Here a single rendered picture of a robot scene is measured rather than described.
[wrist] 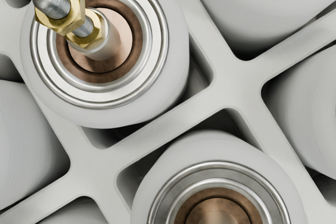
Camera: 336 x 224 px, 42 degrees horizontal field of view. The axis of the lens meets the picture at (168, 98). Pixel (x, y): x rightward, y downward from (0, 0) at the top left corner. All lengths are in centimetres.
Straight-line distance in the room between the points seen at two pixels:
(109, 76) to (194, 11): 10
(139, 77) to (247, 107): 10
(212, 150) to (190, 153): 1
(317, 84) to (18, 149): 17
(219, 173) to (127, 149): 9
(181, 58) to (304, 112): 8
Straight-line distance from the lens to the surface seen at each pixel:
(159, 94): 24
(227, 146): 24
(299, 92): 29
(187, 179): 23
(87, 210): 36
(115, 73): 24
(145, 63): 23
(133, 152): 31
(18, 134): 28
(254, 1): 25
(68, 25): 17
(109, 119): 24
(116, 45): 23
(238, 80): 31
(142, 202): 24
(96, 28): 20
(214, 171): 23
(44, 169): 33
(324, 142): 25
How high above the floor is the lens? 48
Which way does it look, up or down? 86 degrees down
